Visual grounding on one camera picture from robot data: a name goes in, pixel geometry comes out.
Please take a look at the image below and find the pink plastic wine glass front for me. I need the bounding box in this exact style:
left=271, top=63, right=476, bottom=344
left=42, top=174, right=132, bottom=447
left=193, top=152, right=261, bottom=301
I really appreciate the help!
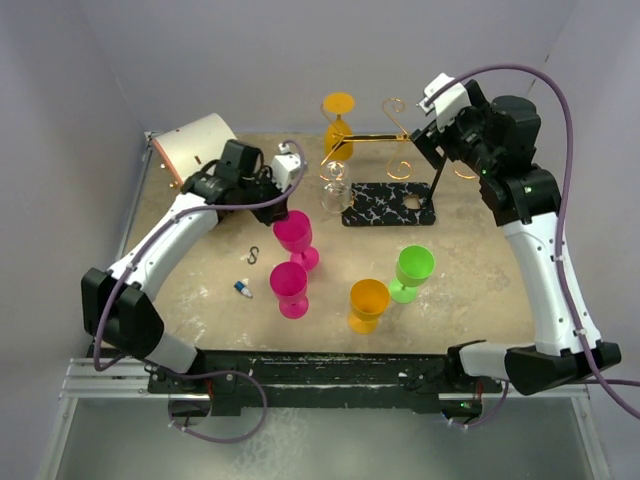
left=269, top=262, right=309, bottom=319

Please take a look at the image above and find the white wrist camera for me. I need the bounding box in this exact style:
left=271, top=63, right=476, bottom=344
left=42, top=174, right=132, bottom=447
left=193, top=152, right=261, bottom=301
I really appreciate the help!
left=270, top=143, right=303, bottom=192
left=416, top=73, right=471, bottom=132

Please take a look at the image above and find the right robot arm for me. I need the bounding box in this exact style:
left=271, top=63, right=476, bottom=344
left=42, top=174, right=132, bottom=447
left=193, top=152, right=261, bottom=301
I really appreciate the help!
left=411, top=92, right=621, bottom=395

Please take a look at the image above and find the black carabiner clip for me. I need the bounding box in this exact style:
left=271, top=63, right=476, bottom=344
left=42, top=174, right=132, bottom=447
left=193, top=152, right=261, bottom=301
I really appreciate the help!
left=247, top=246, right=260, bottom=265

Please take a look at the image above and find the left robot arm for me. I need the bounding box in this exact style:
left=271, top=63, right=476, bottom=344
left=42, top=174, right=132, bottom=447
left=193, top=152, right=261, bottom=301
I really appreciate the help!
left=81, top=139, right=308, bottom=392

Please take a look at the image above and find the pink plastic wine glass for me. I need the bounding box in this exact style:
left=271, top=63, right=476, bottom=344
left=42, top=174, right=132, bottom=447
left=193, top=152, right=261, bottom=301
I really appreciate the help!
left=273, top=210, right=320, bottom=272
left=269, top=262, right=309, bottom=319

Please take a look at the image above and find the orange plastic wine glass front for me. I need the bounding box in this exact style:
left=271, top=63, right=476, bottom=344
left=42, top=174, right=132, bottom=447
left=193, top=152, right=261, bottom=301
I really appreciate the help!
left=348, top=279, right=391, bottom=334

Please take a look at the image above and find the green plastic wine glass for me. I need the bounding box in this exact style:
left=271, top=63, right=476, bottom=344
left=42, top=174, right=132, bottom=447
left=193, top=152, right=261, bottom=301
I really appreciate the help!
left=389, top=245, right=436, bottom=304

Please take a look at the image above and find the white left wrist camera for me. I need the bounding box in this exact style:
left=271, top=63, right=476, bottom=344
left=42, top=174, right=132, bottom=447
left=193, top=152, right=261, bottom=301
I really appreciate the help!
left=270, top=143, right=303, bottom=192

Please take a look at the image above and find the clear glass wine glass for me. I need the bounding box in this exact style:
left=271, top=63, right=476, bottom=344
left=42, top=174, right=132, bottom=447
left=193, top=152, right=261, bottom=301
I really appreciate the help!
left=320, top=160, right=352, bottom=214

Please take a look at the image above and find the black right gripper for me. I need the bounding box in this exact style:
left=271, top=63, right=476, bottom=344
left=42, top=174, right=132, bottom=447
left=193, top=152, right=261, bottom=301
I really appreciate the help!
left=412, top=78, right=501, bottom=177

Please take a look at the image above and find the white cylindrical container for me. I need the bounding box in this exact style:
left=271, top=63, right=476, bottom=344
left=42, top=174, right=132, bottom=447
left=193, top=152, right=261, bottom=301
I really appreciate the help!
left=151, top=113, right=236, bottom=189

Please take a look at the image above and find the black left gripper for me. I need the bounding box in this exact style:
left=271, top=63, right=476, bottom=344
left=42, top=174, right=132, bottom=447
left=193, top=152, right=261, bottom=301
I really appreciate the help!
left=238, top=168, right=291, bottom=226

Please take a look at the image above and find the blue capped small tube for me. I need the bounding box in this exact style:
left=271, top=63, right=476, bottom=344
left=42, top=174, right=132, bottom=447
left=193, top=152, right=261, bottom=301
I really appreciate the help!
left=234, top=281, right=253, bottom=299

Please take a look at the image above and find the gold wire wine glass rack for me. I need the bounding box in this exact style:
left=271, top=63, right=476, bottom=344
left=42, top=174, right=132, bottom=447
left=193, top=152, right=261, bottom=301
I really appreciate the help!
left=319, top=97, right=481, bottom=229

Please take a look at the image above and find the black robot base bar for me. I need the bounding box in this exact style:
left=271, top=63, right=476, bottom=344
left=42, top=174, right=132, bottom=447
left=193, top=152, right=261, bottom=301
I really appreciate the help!
left=146, top=350, right=502, bottom=417

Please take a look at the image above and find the orange plastic wine glass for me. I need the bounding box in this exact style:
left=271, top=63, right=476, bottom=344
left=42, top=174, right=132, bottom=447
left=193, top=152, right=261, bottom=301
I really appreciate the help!
left=348, top=279, right=391, bottom=334
left=321, top=92, right=355, bottom=162

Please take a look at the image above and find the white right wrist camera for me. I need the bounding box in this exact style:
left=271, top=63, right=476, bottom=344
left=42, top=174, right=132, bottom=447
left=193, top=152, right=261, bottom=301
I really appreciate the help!
left=416, top=73, right=471, bottom=132

